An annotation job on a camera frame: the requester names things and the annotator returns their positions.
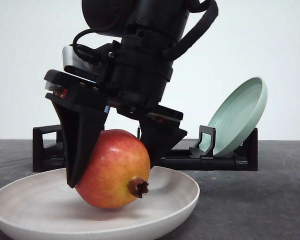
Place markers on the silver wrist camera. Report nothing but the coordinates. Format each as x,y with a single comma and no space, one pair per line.
75,65

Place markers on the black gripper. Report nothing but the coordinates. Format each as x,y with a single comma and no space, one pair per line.
133,76

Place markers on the black sleeved cable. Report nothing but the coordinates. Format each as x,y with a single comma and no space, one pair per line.
211,9

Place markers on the white plate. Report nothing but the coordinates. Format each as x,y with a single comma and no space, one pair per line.
45,207

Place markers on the green plate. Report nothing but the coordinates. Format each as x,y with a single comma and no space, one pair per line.
237,119

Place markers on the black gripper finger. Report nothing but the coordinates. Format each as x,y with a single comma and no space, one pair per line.
82,122

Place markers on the black plate rack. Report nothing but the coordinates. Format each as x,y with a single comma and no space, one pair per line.
48,153

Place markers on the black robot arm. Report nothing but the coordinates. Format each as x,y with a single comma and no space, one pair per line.
155,22

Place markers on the red pomegranate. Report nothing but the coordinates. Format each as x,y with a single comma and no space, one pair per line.
117,172

